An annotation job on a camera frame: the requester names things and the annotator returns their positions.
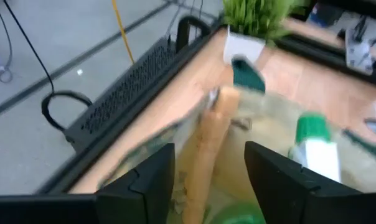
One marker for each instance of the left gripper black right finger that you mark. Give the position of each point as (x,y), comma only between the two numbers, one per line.
(294,196)

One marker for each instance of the green spray bottle white head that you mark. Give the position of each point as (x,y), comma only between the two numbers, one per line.
(312,127)

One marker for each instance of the black perforated metal box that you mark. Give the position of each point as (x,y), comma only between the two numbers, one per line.
(129,90)

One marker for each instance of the black aluminium table frame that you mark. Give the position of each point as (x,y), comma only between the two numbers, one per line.
(318,56)

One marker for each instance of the green plant in white pot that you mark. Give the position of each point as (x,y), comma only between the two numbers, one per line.
(244,46)

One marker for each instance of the beige green-trimmed gardening bag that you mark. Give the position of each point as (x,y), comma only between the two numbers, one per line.
(269,133)

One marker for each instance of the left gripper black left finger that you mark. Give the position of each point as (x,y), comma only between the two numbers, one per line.
(141,193)

